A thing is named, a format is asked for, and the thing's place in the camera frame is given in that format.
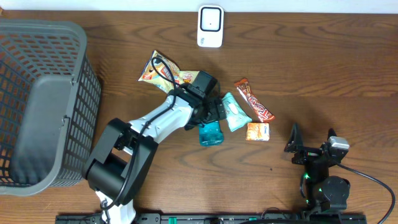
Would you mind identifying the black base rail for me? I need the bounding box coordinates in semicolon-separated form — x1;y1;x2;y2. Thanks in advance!
55;212;368;224

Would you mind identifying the orange chocolate bar wrapper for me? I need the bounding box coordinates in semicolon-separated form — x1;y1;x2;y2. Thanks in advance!
234;78;275;123

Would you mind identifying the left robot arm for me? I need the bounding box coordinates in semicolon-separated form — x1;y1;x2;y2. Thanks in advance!
81;71;224;223

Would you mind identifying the yellow snack chip bag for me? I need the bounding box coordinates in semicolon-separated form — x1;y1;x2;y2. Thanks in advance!
138;50;199;93

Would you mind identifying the blue Listerine mouthwash bottle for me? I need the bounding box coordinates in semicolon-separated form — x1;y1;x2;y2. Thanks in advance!
198;121;224;147

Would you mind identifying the white barcode scanner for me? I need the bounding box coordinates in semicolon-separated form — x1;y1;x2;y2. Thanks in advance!
197;5;224;48

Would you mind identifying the grey plastic basket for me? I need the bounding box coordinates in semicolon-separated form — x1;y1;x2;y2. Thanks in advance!
1;19;101;197

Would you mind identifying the mint green snack packet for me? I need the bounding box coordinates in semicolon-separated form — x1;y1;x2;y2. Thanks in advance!
222;92;252;132

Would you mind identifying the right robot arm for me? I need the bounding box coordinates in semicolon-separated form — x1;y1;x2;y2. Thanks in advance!
284;123;351;220

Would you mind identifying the small orange snack packet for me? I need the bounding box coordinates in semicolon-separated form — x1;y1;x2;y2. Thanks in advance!
246;123;270;141

